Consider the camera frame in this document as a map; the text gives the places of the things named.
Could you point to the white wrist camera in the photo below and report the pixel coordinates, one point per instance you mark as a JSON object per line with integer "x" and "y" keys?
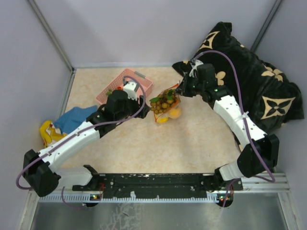
{"x": 131, "y": 88}
{"x": 194, "y": 64}

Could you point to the brown longan bunch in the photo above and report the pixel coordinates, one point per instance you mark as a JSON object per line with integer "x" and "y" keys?
{"x": 164, "y": 102}

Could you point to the clear zip top bag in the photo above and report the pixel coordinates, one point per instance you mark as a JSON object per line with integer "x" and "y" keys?
{"x": 166, "y": 114}

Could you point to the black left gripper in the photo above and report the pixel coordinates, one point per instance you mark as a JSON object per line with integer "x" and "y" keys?
{"x": 136, "y": 104}

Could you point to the red cherry tomato sprig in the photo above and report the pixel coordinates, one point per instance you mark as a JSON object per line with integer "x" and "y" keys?
{"x": 110, "y": 91}

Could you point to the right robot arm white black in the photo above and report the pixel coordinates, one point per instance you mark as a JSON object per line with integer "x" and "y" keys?
{"x": 260, "y": 150}

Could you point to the black floral pillow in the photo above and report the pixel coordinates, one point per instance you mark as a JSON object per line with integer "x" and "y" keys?
{"x": 267, "y": 95}

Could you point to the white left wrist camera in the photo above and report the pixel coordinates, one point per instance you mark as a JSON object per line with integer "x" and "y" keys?
{"x": 131, "y": 88}

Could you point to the white slotted cable duct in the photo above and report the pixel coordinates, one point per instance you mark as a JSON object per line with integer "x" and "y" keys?
{"x": 92, "y": 197}

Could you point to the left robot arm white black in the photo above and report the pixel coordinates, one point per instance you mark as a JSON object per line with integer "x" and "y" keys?
{"x": 39, "y": 168}

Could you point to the blue cloth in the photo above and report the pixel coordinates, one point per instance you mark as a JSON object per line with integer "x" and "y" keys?
{"x": 71, "y": 120}

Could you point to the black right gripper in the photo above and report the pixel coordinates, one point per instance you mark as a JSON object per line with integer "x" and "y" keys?
{"x": 183, "y": 87}

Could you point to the yellow lemon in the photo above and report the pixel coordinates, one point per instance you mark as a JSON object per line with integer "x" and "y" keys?
{"x": 162, "y": 120}

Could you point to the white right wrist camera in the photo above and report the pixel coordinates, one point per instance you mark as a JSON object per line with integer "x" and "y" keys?
{"x": 194, "y": 64}

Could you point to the orange peach fruit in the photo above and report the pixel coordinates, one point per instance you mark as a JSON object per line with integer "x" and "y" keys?
{"x": 175, "y": 113}

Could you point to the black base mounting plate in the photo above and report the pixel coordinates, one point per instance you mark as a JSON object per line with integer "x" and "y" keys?
{"x": 149, "y": 186}

